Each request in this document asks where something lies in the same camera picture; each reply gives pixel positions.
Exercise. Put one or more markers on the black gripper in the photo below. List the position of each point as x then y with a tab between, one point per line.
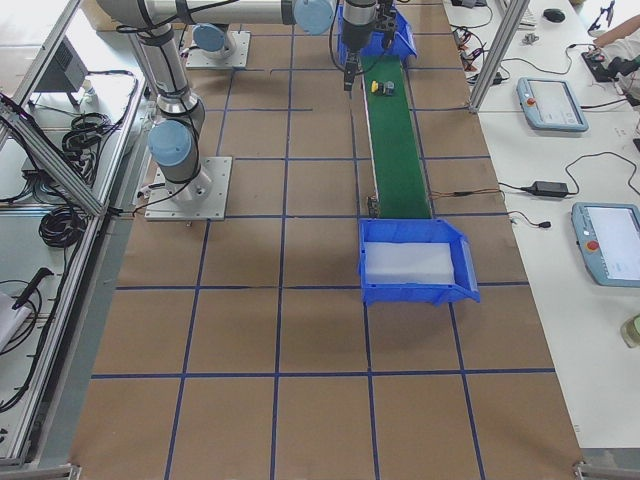
355	34

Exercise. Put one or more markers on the yellow push button switch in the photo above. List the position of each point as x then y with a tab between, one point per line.
382	88

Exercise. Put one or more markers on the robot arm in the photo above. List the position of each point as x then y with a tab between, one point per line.
174	141
314	17

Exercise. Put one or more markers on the blue left plastic bin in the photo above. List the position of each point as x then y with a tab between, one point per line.
402	46

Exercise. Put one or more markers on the blue plastic bin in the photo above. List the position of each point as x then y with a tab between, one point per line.
420	231
402	46

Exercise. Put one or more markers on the green conveyor belt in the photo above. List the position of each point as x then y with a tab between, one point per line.
400	188

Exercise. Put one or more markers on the upper teach pendant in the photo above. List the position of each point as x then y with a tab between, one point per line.
550	105

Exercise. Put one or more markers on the teach pendant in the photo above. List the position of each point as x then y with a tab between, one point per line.
607	236
550	105

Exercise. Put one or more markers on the black computer mouse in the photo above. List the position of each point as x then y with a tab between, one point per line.
554	15

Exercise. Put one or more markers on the white foam pad right bin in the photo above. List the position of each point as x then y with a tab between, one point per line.
411	262

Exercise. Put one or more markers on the blue right plastic bin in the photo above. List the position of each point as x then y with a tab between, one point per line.
420	231

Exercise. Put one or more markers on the black power adapter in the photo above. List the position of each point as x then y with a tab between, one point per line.
550	189

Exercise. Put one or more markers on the grey control box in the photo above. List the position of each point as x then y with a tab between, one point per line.
65	73

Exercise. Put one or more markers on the lower teach pendant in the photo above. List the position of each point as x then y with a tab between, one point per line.
607	236

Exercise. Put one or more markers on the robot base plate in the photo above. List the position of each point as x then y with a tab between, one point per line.
214	49
205	197

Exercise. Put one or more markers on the aluminium frame post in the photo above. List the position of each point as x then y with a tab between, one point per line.
499	46

